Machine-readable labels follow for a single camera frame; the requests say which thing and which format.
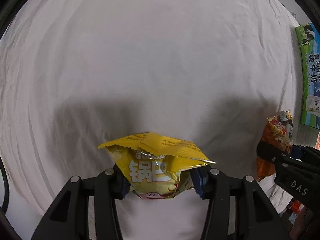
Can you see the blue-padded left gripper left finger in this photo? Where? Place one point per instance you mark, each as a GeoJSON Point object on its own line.
{"type": "Point", "coordinates": [121, 184]}

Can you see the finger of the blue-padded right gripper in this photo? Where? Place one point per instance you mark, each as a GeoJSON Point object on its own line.
{"type": "Point", "coordinates": [272, 154]}
{"type": "Point", "coordinates": [306, 154]}

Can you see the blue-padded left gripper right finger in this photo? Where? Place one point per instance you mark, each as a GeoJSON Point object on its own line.
{"type": "Point", "coordinates": [202, 181]}

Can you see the orange panda snack packet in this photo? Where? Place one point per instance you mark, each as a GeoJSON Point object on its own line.
{"type": "Point", "coordinates": [277, 132]}

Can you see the yellow snack packet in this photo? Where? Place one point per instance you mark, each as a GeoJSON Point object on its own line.
{"type": "Point", "coordinates": [156, 166]}

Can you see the open cardboard box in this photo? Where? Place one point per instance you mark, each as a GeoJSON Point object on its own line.
{"type": "Point", "coordinates": [308, 39]}

